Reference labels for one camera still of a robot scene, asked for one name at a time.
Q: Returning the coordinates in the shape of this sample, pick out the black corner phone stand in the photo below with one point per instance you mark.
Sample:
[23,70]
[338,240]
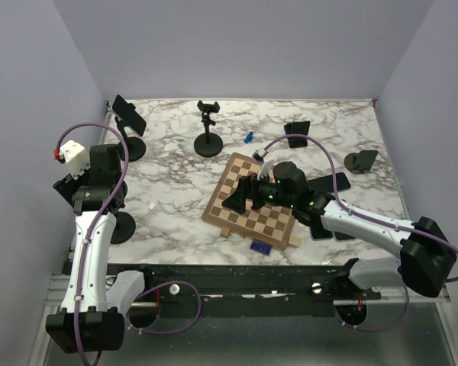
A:
[136,147]

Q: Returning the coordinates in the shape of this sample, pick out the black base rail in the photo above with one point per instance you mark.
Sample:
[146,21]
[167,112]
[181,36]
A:
[222,291]

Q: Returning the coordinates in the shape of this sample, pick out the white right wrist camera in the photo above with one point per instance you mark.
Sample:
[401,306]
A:
[265,165]

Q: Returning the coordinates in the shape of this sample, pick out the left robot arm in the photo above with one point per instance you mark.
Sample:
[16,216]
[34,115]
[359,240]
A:
[92,316]

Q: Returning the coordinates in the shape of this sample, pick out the dark phone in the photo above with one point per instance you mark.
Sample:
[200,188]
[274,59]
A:
[127,117]

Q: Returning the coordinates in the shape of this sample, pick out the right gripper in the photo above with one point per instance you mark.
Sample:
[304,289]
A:
[237,200]

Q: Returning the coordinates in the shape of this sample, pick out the black round-base phone stand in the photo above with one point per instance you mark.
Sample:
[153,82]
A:
[208,144]

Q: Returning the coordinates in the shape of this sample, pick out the black phone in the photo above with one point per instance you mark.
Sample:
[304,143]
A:
[67,188]

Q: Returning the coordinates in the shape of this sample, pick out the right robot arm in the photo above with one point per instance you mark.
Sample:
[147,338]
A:
[419,254]

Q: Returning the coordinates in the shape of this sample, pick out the small blue plastic piece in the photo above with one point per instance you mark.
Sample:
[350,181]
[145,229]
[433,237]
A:
[249,137]

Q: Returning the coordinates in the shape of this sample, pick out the wooden chessboard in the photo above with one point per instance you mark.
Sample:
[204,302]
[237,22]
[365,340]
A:
[271,225]

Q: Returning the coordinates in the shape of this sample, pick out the dark blue card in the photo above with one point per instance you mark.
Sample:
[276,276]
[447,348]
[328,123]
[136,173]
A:
[260,247]

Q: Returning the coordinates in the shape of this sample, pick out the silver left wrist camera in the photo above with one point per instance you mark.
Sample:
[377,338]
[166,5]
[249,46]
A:
[75,156]

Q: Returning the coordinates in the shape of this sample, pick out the black left-edge phone stand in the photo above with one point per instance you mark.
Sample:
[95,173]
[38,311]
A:
[124,229]

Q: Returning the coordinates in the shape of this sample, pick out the small black folding stand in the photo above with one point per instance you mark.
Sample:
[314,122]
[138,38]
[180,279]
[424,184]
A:
[298,130]

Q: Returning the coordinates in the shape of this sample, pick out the black smartphone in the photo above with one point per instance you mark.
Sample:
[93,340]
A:
[342,236]
[320,233]

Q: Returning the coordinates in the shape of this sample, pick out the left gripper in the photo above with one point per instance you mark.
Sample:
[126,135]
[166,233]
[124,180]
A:
[90,169]

